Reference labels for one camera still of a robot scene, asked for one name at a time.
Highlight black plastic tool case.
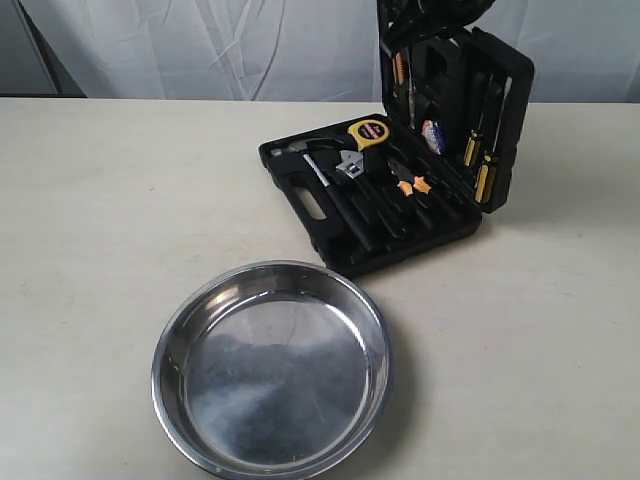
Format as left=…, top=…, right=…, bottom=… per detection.
left=258, top=28, right=535, bottom=278

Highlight silver adjustable wrench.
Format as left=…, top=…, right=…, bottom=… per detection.
left=336, top=150, right=406, bottom=239

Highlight round electrical tape roll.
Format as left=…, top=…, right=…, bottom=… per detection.
left=421, top=119, right=446, bottom=155

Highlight pliers with orange handles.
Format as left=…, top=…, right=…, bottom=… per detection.
left=385, top=158, right=439, bottom=229

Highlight yellow black tape measure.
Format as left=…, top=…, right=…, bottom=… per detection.
left=347, top=119, right=391, bottom=151

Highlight hammer with black handle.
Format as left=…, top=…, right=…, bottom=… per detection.
left=271, top=137, right=381, bottom=254

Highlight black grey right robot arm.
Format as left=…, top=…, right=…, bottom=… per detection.
left=377, top=0, right=495, bottom=52

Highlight round stainless steel tray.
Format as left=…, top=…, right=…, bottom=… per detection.
left=150, top=260, right=394, bottom=479

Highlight white fabric backdrop curtain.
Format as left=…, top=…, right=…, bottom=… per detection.
left=24, top=0, right=639, bottom=103

